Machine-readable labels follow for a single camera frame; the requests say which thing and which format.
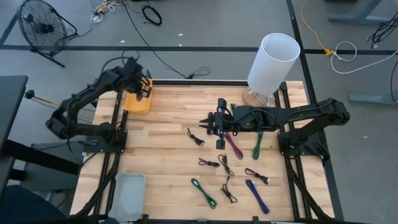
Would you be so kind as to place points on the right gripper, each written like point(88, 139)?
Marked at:
point(220, 143)

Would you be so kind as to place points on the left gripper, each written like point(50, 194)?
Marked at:
point(138, 77)

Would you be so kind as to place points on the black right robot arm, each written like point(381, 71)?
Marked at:
point(311, 113)

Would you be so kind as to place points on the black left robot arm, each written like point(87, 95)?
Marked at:
point(90, 90)

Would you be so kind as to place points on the yellow plastic bin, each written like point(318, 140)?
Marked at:
point(136, 105)

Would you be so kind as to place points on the white shade table lamp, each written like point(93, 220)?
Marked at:
point(273, 62)

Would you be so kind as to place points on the light grey plastic bin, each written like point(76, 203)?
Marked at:
point(127, 199)

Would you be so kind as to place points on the black floor fan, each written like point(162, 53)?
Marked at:
point(43, 28)

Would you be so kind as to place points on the black desk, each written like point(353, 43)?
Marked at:
point(11, 102)

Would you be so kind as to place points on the grey desk foot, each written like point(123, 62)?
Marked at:
point(373, 99)

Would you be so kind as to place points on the mesh office chair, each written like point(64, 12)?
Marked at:
point(21, 208)

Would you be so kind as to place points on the grey desk legs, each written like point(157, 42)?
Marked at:
point(357, 18)

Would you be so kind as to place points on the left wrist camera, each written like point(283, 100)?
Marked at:
point(130, 63)

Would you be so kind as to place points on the black aluminium table frame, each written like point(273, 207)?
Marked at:
point(199, 82)

